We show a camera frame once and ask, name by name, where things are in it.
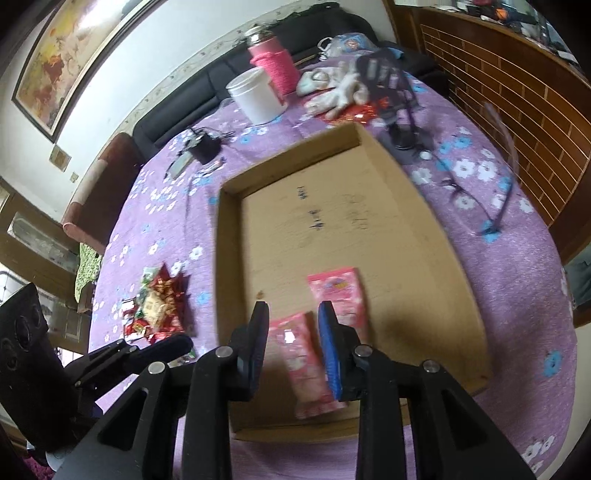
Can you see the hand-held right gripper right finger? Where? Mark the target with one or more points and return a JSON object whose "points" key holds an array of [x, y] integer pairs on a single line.
{"points": [[328, 350]]}

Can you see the green patterned cushion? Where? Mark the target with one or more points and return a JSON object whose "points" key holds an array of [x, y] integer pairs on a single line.
{"points": [[87, 270]]}

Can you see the red glittery envelope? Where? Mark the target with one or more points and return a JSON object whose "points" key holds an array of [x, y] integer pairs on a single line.
{"points": [[360, 113]]}

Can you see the red-brown armchair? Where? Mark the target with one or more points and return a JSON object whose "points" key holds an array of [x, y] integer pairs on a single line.
{"points": [[101, 194]]}

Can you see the framed wall painting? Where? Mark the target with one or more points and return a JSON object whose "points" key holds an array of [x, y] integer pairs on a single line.
{"points": [[69, 60]]}

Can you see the thin-framed eyeglasses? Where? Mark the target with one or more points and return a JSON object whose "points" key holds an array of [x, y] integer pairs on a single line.
{"points": [[489, 230]]}

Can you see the black charger adapter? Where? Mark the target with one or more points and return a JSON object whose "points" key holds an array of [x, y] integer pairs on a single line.
{"points": [[205, 146]]}

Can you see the plastic bag with blue print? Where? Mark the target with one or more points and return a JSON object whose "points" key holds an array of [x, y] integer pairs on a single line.
{"points": [[348, 44]]}

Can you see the pile of snacks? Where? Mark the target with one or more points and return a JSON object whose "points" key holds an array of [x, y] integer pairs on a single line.
{"points": [[159, 304]]}

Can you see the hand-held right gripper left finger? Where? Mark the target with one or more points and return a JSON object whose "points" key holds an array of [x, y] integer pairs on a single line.
{"points": [[256, 341]]}

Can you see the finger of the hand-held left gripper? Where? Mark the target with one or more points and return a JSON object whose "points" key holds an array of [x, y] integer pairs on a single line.
{"points": [[171, 347], [108, 357]]}

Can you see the white work glove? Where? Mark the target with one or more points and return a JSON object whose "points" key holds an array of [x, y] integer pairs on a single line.
{"points": [[344, 90], [314, 81]]}

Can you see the black sofa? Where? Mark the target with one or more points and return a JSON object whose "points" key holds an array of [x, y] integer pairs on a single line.
{"points": [[184, 87]]}

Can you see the shallow cardboard box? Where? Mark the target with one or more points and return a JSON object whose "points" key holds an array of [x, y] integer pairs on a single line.
{"points": [[323, 221]]}

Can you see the clear plastic bag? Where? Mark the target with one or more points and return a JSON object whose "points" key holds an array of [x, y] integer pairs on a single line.
{"points": [[228, 104]]}

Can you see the wooden brick-pattern partition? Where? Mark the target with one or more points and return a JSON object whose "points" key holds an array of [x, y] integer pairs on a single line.
{"points": [[508, 83]]}

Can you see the maroon fuzzy cloth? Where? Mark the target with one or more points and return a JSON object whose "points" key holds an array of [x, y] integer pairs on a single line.
{"points": [[37, 468]]}

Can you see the wooden glass-door cabinet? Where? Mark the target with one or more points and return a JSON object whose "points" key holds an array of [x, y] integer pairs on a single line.
{"points": [[32, 258]]}

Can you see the small framed wall picture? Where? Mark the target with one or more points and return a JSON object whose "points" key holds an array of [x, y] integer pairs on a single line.
{"points": [[60, 158]]}

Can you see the small striped candy roll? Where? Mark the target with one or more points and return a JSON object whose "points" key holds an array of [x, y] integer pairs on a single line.
{"points": [[212, 167]]}

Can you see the pink snack packet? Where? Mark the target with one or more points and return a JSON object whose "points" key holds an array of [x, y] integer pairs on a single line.
{"points": [[341, 286], [295, 360]]}

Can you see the dark purple phone stand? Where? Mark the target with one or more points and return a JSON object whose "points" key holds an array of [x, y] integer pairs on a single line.
{"points": [[383, 74]]}

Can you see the pink knit-sleeved bottle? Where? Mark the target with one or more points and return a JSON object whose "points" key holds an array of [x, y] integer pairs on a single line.
{"points": [[277, 64]]}

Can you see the white plastic cup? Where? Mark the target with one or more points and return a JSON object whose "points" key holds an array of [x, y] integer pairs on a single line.
{"points": [[256, 94]]}

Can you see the purple floral tablecloth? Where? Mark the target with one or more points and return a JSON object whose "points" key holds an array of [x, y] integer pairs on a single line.
{"points": [[152, 221]]}

